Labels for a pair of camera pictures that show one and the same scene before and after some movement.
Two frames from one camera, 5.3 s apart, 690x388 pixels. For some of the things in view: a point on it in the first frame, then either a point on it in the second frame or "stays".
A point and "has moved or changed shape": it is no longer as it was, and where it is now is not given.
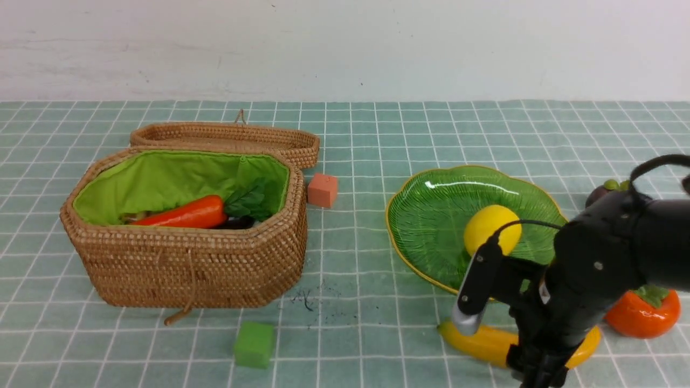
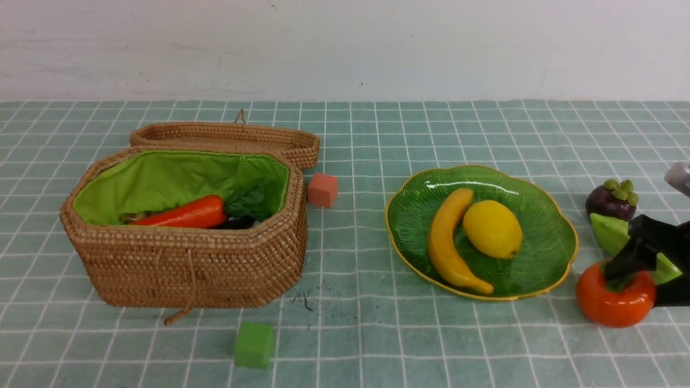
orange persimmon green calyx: (649, 311) has moved or changed shape
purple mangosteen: (612, 195) stays
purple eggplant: (237, 223) stays
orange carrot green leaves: (252, 200) stays
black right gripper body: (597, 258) -> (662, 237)
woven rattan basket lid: (301, 146) stays
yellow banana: (490, 347) -> (440, 238)
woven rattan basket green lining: (181, 269) stays
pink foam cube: (322, 189) stays
